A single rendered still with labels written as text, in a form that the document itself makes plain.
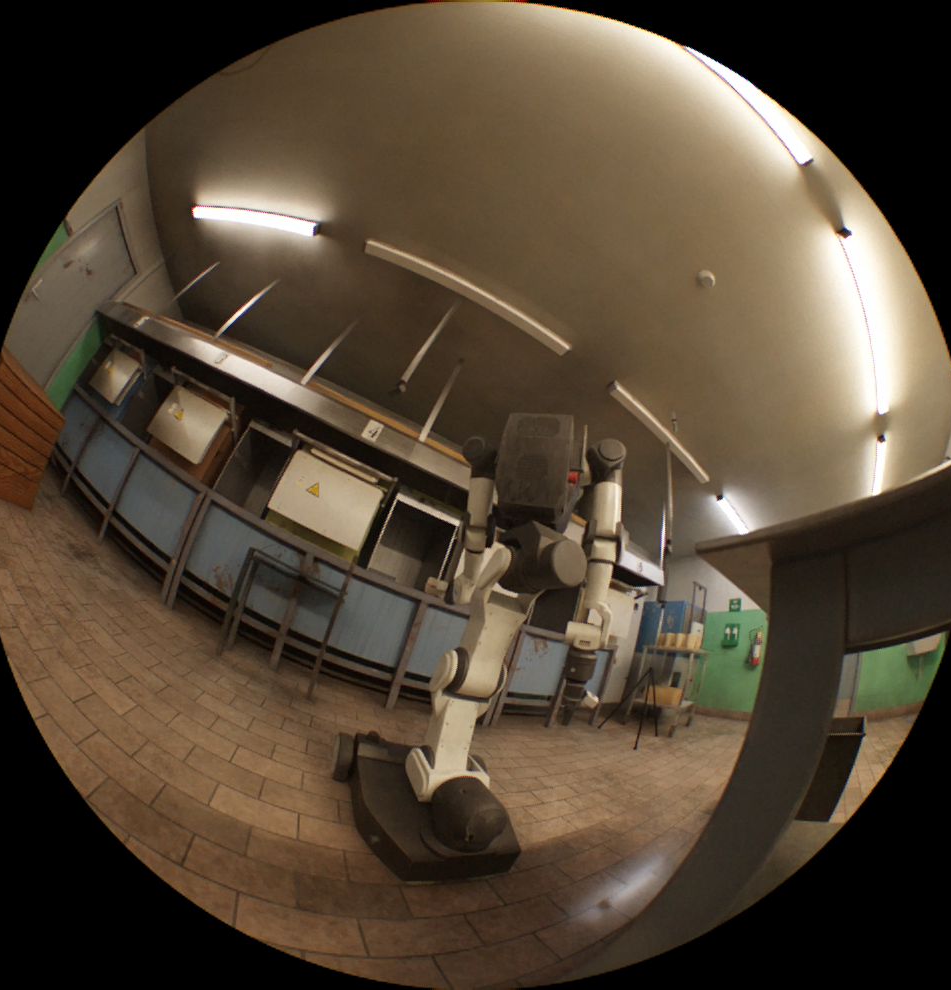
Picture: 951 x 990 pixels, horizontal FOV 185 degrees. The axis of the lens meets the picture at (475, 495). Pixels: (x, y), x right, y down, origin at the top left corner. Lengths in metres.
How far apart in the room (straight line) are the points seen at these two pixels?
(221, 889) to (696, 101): 2.72
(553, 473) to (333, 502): 1.33
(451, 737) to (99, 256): 4.46
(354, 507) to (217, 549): 1.01
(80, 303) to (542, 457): 4.23
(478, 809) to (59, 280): 4.35
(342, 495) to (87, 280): 3.67
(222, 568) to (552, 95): 3.04
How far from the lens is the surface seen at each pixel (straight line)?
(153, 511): 2.48
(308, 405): 1.84
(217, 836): 0.97
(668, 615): 4.23
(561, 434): 0.84
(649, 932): 0.21
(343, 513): 1.78
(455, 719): 0.95
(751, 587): 0.20
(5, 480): 2.47
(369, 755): 1.17
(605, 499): 0.89
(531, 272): 1.83
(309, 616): 1.97
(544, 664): 2.56
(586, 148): 1.69
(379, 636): 1.98
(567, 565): 0.68
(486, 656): 0.87
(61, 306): 4.02
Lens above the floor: 0.80
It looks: 23 degrees up
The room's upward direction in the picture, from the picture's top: 19 degrees clockwise
